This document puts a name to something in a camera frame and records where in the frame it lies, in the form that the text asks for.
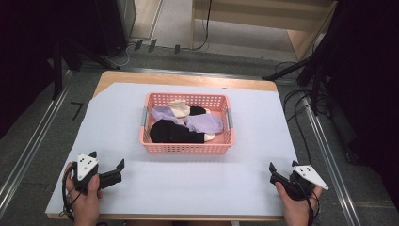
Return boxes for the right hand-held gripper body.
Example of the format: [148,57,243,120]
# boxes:
[269,165,330,202]

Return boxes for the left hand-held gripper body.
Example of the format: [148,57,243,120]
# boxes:
[72,153,123,193]

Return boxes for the person's right hand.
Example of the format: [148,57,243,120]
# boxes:
[275,182,324,226]

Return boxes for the person's left hand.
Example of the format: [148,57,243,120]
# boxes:
[64,161,104,226]

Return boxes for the black sock with cream toe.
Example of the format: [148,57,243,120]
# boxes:
[149,119,216,145]
[189,105,212,117]

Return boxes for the purple sock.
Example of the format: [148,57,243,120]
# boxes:
[183,112,225,136]
[151,105,186,127]

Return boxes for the pink plastic basket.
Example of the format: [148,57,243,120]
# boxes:
[138,91,235,155]

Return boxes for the white paper sheet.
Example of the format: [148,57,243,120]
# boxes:
[45,82,298,218]

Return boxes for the black tripod stand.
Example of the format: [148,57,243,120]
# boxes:
[50,39,120,102]
[262,43,334,117]

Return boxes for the black curtain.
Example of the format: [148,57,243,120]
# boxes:
[0,0,104,140]
[316,0,399,211]

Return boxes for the wooden shelf unit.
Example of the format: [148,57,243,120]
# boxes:
[188,0,339,62]

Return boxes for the dark cabinet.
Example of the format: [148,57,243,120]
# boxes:
[93,0,137,58]

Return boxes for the right hand-held gripper cable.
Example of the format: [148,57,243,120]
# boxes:
[297,183,322,226]

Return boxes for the hand-held gripper cable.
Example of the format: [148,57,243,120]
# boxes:
[297,183,322,226]
[61,162,83,222]

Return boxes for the left hand-held gripper cable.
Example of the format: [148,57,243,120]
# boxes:
[61,162,83,222]

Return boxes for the aluminium floor rail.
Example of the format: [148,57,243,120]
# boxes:
[301,95,362,226]
[0,69,75,218]

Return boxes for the black floor cables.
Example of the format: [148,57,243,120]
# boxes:
[274,60,331,166]

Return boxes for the white floor cable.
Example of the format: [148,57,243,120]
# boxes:
[104,42,136,69]

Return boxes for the black hanging cable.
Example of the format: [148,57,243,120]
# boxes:
[191,0,214,52]

